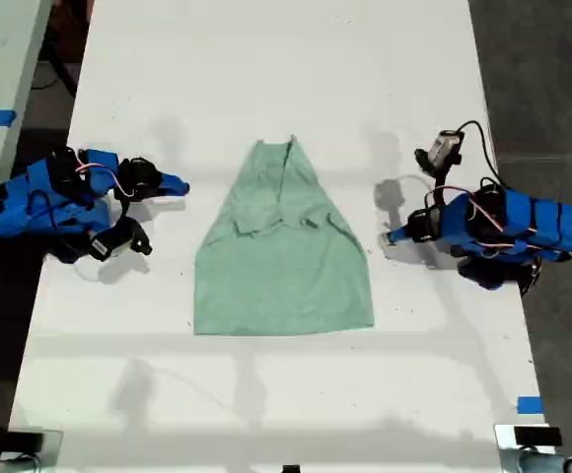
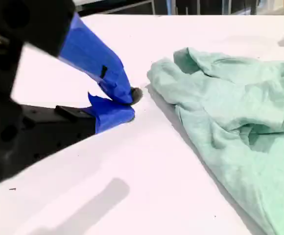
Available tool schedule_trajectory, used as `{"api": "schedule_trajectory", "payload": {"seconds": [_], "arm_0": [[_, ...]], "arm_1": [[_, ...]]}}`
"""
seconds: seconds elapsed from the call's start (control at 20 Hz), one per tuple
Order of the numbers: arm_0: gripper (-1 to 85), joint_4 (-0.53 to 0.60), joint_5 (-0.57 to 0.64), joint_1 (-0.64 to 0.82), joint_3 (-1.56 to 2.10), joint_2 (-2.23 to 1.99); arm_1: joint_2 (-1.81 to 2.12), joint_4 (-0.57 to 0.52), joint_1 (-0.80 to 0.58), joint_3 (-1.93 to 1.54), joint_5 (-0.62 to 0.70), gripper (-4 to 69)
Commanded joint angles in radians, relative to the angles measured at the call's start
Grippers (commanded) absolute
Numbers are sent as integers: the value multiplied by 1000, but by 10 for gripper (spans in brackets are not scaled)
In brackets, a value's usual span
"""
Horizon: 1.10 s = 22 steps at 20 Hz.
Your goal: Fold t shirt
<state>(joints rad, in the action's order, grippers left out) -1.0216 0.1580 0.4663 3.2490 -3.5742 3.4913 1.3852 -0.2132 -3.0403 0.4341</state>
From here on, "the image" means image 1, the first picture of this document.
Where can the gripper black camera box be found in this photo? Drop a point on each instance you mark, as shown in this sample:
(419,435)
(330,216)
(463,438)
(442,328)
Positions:
(443,148)
(123,242)

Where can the silver metal plate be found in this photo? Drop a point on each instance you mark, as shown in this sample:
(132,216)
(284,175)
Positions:
(505,438)
(53,446)

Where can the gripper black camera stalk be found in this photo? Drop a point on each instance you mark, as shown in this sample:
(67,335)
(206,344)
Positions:
(441,184)

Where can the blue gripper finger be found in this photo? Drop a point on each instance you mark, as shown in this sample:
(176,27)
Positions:
(172,184)
(400,235)

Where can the pale green T-shirt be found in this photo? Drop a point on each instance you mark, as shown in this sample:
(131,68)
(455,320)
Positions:
(281,266)

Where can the blue and black arm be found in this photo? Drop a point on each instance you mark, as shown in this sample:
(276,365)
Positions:
(10,212)
(537,222)

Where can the small black box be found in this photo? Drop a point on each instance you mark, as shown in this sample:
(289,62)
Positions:
(537,436)
(25,442)

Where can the small black block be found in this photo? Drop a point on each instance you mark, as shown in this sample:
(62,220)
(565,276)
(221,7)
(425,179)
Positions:
(291,469)

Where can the short blue tape strip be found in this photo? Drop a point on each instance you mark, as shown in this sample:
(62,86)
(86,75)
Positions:
(530,405)

